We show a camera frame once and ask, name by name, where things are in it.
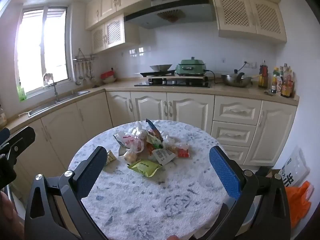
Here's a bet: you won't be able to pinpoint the blue foil snack bag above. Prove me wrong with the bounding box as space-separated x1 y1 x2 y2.
146 119 163 141

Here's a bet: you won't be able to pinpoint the kitchen window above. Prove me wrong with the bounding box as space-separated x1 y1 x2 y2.
15 6 71 101

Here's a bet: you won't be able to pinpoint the red and white bowl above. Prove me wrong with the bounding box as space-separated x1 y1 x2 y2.
100 68 117 84

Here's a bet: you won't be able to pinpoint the orange plastic bag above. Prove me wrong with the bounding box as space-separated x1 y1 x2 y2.
285 180 314 229

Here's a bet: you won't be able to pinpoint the small yellow green wrapper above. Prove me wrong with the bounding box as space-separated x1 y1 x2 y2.
105 150 117 165

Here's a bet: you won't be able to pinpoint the green electric cooking pot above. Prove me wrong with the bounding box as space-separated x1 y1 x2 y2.
176 57 206 76

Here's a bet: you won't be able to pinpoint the black gas stove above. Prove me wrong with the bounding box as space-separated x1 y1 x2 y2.
134 76 211 88

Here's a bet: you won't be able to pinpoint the dark oil bottle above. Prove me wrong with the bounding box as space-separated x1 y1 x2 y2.
258 60 268 89

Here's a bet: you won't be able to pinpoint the cream upper wall cabinets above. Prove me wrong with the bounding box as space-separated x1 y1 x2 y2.
86 0 287 53

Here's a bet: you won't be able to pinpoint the red white plastic bag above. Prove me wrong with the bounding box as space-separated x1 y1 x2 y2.
114 127 147 153

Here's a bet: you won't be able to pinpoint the red snack wrapper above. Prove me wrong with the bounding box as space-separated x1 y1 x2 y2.
176 148 190 158

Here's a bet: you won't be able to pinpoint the group of condiment bottles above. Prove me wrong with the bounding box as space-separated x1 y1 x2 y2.
271 63 295 98

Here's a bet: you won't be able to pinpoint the white barcode label wrapper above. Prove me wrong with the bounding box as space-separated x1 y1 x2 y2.
152 148 176 166

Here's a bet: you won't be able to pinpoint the brown cardboard box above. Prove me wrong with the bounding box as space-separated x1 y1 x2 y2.
266 169 281 179

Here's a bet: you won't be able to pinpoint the white rice bag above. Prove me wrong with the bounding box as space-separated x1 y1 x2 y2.
279 146 310 187

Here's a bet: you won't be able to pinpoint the white floral tablecloth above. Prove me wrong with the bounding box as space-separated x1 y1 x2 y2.
82 120 227 239

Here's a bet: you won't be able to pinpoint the steel kitchen sink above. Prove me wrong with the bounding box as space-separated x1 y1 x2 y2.
28 91 89 117

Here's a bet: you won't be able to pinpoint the shallow pan on stove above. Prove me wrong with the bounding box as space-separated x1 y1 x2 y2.
140 64 175 77

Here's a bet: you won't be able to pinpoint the green snack wrapper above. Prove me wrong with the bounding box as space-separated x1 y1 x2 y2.
128 160 162 178

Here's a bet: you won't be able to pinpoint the cream lower kitchen cabinets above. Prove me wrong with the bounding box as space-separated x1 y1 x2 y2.
9 92 297 197

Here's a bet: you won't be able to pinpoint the steel wok with handle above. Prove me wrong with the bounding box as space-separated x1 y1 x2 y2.
221 72 259 88

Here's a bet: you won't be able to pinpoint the range hood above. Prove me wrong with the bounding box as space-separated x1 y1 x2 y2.
124 0 216 29

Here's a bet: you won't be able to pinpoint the chrome sink faucet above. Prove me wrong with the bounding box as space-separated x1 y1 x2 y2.
43 73 60 102

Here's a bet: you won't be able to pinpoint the hanging utensil rack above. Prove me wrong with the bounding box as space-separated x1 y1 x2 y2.
72 48 97 86

